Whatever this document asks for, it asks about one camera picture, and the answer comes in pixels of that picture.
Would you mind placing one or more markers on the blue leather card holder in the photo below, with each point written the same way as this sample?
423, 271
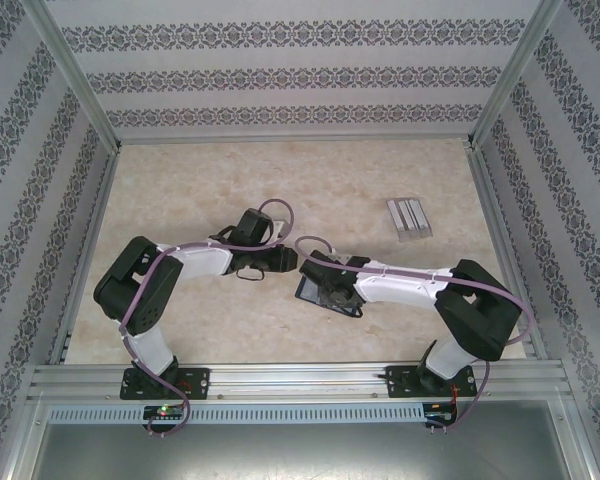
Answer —
307, 292

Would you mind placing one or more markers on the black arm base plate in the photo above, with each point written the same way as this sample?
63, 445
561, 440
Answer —
402, 382
197, 382

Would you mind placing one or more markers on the aluminium side rail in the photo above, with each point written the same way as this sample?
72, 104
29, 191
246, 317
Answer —
89, 250
492, 200

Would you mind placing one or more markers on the aluminium cross rail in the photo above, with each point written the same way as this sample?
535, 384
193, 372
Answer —
300, 380

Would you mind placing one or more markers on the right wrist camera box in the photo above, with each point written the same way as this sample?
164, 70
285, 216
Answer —
341, 259

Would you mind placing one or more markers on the small dark circuit board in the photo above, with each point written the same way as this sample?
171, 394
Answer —
440, 415

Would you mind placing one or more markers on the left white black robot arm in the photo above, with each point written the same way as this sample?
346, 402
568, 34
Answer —
200, 260

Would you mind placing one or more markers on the aluminium frame post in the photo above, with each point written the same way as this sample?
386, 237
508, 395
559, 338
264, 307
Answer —
80, 75
508, 75

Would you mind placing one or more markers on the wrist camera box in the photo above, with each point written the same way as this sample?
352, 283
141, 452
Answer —
341, 259
278, 227

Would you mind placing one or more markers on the clear acrylic card stand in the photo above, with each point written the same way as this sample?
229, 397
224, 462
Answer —
410, 220

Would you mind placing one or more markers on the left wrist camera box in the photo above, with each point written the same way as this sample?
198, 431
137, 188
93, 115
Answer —
278, 227

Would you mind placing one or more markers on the circuit board green light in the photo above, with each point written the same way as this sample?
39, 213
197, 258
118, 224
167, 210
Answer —
165, 412

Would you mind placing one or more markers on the grey sheet metal panel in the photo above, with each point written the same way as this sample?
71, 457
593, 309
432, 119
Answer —
300, 455

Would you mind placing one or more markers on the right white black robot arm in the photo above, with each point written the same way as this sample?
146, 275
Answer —
400, 287

